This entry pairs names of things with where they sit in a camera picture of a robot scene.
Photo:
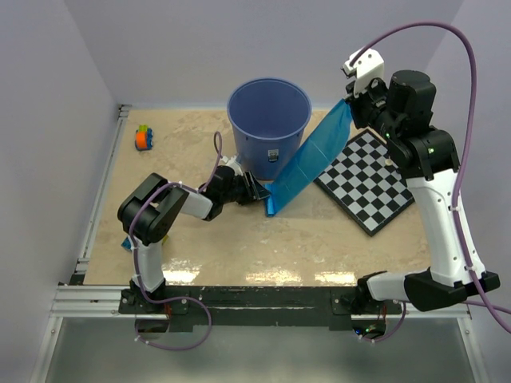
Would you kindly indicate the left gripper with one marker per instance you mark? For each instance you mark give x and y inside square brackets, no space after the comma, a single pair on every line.
[258,191]

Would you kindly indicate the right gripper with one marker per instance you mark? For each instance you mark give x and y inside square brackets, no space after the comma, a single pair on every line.
[375,85]

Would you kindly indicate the blue trash bag roll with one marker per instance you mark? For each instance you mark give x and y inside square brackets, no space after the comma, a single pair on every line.
[316,153]

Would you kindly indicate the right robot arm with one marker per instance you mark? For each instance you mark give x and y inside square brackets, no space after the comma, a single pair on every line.
[427,159]

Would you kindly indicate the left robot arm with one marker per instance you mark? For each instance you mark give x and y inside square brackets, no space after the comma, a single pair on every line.
[152,208]

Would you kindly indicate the blue plastic trash bin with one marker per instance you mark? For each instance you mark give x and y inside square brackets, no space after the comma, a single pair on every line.
[268,117]

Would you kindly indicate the black white chessboard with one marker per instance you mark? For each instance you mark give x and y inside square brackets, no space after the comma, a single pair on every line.
[371,191]

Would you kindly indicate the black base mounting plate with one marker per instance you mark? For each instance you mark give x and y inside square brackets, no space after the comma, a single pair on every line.
[319,306]

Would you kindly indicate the orange blue toy car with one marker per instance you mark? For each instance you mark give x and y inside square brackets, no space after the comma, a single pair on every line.
[143,138]

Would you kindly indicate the yellow blue toy block pile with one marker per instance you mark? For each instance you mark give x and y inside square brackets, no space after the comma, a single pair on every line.
[127,245]

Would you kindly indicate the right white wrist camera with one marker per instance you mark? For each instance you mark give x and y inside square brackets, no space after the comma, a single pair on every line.
[365,69]

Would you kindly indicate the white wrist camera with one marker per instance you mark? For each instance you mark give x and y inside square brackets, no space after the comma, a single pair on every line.
[365,69]
[234,164]

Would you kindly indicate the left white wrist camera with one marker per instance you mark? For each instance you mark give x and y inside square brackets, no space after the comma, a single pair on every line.
[234,164]

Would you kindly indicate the aluminium frame rail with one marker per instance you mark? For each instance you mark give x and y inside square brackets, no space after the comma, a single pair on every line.
[103,301]

